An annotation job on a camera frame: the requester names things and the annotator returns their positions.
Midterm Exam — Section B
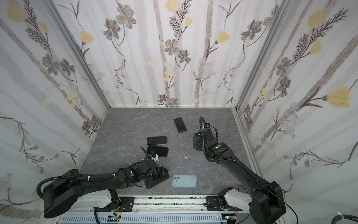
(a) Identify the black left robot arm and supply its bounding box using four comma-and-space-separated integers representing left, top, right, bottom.
36, 159, 169, 219

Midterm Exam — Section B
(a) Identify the white slotted cable duct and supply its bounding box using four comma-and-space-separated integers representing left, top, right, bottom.
59, 213, 222, 224

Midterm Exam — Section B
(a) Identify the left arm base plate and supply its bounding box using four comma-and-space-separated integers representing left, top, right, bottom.
95, 197, 135, 212

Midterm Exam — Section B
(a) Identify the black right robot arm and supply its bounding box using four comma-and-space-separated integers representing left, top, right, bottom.
193, 127, 287, 224

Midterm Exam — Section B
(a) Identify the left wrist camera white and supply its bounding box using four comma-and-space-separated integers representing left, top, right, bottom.
148, 153, 159, 162

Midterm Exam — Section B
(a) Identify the black phone case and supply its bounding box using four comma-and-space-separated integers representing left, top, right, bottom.
144, 167, 170, 189

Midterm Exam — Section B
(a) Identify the right thin black cable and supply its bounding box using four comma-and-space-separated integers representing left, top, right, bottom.
237, 184, 299, 224

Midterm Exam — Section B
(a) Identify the small green circuit board left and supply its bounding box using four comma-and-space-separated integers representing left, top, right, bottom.
107, 215, 121, 222

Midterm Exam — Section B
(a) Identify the left corrugated black cable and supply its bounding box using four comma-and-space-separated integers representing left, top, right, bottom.
36, 175, 117, 200

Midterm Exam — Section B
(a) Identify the aluminium frame rail front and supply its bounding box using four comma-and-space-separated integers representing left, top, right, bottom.
53, 194, 284, 215

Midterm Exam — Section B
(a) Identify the small green circuit board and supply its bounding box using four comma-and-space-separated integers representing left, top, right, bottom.
221, 214, 237, 224
107, 215, 121, 222

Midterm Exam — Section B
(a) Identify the black phone picked up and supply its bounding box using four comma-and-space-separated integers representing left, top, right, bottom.
146, 136, 167, 146

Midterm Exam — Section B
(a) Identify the small green circuit board right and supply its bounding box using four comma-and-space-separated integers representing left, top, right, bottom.
221, 214, 237, 224

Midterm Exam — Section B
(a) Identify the black phone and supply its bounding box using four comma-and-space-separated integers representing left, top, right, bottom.
147, 145, 169, 158
173, 117, 187, 133

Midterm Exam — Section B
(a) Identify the light blue phone case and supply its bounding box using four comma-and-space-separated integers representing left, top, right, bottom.
172, 175, 197, 189

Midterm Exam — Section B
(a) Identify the black cable bottom right corner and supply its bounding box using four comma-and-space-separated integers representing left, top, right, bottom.
330, 212, 358, 224

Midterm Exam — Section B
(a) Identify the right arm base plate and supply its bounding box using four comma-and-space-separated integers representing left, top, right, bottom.
204, 196, 242, 211

